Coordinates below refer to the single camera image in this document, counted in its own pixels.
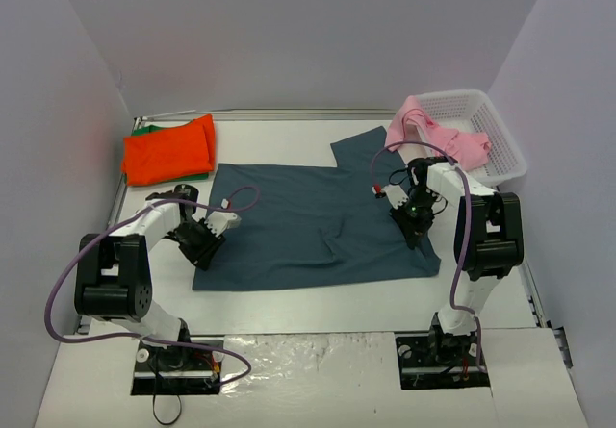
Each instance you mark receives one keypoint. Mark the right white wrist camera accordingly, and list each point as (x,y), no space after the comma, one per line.
(394,194)

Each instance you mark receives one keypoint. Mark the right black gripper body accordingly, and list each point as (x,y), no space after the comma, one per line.
(412,222)

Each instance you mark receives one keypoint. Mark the pink t shirt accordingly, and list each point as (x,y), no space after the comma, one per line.
(471,150)

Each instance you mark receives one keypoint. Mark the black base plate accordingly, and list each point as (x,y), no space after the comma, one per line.
(175,371)
(419,368)

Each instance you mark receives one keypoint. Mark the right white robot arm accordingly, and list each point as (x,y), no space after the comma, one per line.
(488,237)

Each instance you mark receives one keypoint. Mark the green folded t shirt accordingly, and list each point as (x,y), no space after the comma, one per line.
(146,130)

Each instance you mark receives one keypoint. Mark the white plastic basket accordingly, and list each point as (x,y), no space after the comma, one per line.
(471,111)

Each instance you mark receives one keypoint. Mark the blue t shirt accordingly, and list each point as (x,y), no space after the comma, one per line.
(314,226)

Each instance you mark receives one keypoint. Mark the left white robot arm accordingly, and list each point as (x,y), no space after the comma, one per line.
(113,281)

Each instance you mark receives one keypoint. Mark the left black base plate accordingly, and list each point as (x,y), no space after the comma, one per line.
(175,371)

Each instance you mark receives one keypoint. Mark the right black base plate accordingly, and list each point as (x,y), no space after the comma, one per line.
(419,368)

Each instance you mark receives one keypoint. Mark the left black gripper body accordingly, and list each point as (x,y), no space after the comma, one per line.
(202,241)

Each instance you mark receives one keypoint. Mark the orange folded t shirt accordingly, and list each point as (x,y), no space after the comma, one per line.
(168,154)

